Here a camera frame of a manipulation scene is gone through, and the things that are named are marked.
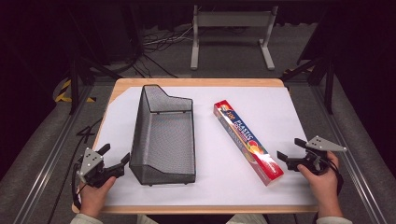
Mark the yellow black hazard tape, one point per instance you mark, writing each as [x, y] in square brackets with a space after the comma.
[63, 93]

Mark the grey metal stand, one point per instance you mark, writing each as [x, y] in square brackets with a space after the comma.
[233, 19]

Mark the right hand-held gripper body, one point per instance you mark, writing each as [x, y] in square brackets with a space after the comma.
[323, 144]

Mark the person's right hand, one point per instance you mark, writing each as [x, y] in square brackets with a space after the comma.
[327, 189]

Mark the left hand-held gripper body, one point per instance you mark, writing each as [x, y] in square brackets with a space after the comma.
[91, 163]

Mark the person's left hand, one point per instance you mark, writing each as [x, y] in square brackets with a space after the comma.
[93, 199]

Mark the red plastic wrap box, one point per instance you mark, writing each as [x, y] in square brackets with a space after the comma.
[246, 140]

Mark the white paper sheet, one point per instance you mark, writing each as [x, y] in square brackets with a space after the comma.
[218, 186]

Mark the aluminium floor rail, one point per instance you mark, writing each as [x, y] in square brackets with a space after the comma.
[351, 161]
[53, 155]

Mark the black tripod stand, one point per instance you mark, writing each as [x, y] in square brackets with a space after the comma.
[74, 84]
[328, 84]

